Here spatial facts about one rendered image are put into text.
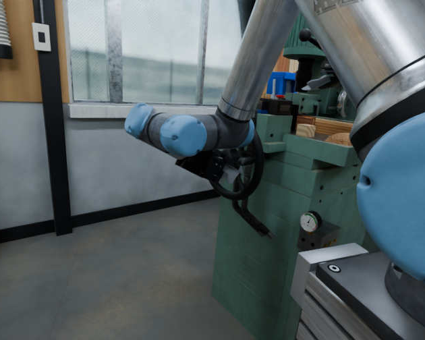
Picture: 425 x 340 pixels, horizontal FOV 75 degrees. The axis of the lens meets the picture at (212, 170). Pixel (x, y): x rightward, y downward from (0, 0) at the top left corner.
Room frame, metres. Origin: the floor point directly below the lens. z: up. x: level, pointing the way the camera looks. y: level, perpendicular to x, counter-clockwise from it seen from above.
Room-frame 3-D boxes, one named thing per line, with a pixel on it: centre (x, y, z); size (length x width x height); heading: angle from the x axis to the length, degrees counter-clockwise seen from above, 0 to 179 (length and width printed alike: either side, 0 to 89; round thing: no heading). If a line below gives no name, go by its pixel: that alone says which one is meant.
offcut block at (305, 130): (0.92, -0.30, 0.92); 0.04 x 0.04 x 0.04; 31
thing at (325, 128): (1.03, -0.38, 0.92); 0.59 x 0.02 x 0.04; 40
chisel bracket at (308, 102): (1.13, -0.33, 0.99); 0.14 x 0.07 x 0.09; 130
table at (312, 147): (1.04, -0.23, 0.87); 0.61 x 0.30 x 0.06; 40
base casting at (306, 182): (1.19, -0.41, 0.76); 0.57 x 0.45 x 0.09; 130
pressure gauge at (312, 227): (0.78, -0.32, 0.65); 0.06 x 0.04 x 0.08; 40
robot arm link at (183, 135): (0.54, 0.06, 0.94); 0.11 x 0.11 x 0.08; 38
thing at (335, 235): (0.82, -0.38, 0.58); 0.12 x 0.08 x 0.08; 130
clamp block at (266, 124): (0.99, -0.17, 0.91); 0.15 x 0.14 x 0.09; 40
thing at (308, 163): (1.08, -0.27, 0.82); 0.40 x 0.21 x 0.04; 40
